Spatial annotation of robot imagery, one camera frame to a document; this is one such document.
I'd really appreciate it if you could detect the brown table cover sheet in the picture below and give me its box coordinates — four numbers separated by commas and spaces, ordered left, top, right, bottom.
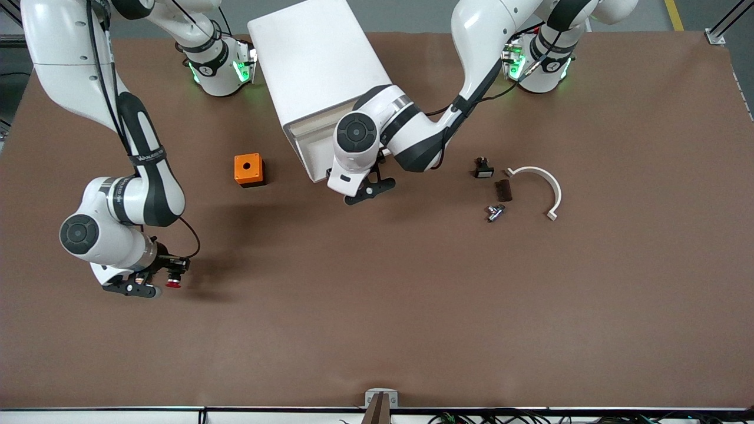
0, 29, 754, 410

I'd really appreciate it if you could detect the yellow floor tape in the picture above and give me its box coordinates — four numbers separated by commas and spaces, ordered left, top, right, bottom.
664, 0, 687, 31

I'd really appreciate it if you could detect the black right camera mount bar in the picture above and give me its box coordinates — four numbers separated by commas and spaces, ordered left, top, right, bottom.
102, 281, 161, 299

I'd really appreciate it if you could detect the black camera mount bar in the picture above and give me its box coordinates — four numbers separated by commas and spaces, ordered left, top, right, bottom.
343, 175, 396, 206
102, 281, 161, 299

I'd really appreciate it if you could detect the orange button enclosure box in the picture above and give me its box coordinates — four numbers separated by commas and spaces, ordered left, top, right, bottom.
234, 153, 266, 188

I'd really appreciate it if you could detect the white table edge rail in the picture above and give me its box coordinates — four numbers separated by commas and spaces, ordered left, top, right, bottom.
0, 408, 754, 424

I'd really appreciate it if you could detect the black left camera mount bar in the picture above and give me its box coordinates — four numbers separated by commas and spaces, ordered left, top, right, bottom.
343, 175, 396, 206

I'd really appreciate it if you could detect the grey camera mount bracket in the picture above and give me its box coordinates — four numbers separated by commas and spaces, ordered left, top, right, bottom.
364, 387, 399, 424

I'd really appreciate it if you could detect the aluminium frame profile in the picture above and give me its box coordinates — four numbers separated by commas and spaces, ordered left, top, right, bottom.
0, 0, 27, 49
706, 0, 754, 46

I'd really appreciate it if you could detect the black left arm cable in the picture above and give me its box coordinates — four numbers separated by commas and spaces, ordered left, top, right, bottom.
423, 21, 569, 171

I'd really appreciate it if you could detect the tangled cable bundle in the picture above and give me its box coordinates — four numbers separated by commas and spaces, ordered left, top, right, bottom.
339, 412, 754, 424

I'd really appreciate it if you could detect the white curved bracket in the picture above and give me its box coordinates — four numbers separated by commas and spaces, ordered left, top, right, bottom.
505, 166, 563, 222

